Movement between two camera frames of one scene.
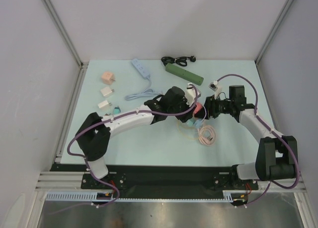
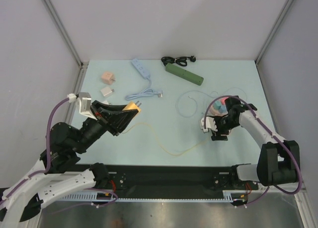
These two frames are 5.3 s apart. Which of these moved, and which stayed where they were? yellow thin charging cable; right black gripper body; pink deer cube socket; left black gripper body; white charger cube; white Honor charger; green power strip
Moved: right black gripper body; white charger cube; yellow thin charging cable; left black gripper body
Stayed: pink deer cube socket; green power strip; white Honor charger
